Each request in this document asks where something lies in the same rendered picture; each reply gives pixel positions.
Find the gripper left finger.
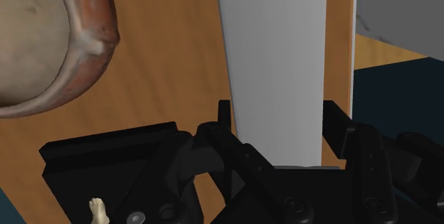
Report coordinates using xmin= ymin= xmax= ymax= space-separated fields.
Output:
xmin=117 ymin=100 xmax=314 ymax=224

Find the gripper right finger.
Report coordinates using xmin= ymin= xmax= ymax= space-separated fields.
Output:
xmin=322 ymin=100 xmax=444 ymax=224

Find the wooden table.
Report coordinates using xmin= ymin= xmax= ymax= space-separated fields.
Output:
xmin=0 ymin=0 xmax=360 ymax=224

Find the grey marbled counter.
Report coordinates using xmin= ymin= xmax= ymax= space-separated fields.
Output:
xmin=354 ymin=0 xmax=444 ymax=62

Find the small cream figure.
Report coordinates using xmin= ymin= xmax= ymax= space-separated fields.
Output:
xmin=88 ymin=197 xmax=111 ymax=224

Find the flat black box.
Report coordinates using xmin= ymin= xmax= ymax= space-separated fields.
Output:
xmin=38 ymin=121 xmax=179 ymax=224

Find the brown bowl with beige inside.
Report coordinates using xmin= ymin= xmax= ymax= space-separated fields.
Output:
xmin=0 ymin=0 xmax=121 ymax=119

